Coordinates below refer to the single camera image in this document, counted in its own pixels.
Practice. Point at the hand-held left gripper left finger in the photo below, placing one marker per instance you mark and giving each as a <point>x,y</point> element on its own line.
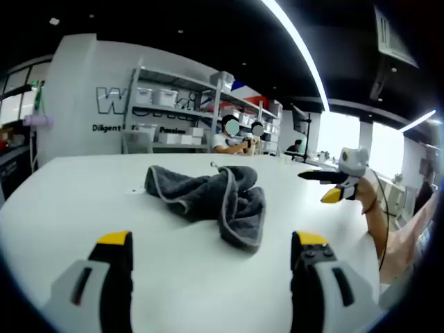
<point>114,277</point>

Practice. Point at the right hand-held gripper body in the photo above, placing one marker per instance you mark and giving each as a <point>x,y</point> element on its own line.
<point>354,161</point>

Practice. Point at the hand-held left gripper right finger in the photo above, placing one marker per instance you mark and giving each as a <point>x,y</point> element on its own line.
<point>312,277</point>

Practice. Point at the dark grey towel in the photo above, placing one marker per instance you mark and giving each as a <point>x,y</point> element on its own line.
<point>208,197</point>

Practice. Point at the person's right hand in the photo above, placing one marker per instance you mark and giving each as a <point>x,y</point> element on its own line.
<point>367,190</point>

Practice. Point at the white table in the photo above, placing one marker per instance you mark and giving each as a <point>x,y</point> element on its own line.
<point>86,208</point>

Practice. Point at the ceiling light strip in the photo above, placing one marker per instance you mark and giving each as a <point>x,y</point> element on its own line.
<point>301,45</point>
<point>418,120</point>

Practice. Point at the grey chair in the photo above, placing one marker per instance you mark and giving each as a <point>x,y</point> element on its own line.
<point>137,142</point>

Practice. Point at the dark grey cabinet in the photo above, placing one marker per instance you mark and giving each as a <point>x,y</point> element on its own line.
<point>15,170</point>

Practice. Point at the grey metal shelving unit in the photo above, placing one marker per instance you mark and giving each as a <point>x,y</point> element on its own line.
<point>166,108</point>

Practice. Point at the lavender roll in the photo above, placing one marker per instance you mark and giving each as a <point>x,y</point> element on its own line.
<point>38,121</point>

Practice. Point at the group of white storage boxes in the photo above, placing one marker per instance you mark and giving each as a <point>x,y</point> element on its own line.
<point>166,96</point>

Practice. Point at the green hanging item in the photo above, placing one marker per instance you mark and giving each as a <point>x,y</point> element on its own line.
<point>39,97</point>

